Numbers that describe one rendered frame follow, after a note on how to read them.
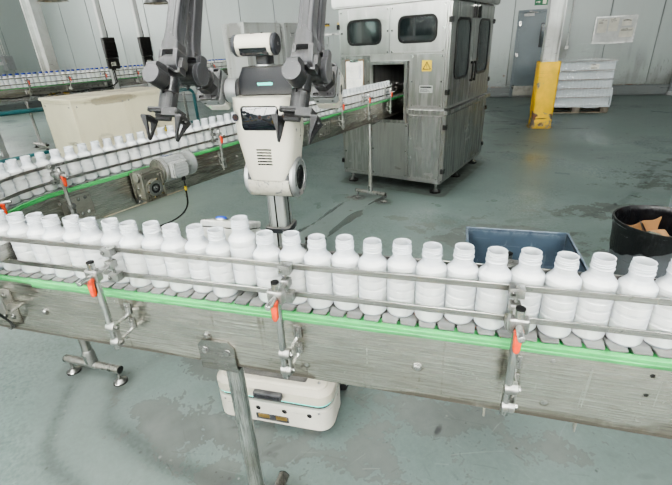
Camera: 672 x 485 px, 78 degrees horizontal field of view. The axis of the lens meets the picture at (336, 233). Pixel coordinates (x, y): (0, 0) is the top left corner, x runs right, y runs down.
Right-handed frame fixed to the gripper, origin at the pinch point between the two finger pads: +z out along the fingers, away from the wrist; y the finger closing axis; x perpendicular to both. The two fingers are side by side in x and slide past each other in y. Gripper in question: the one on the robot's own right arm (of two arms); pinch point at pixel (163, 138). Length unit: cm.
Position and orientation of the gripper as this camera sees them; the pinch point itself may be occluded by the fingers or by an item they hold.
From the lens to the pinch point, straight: 147.3
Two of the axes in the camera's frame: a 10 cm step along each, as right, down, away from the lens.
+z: -1.0, 9.9, -0.5
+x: 1.7, 0.7, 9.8
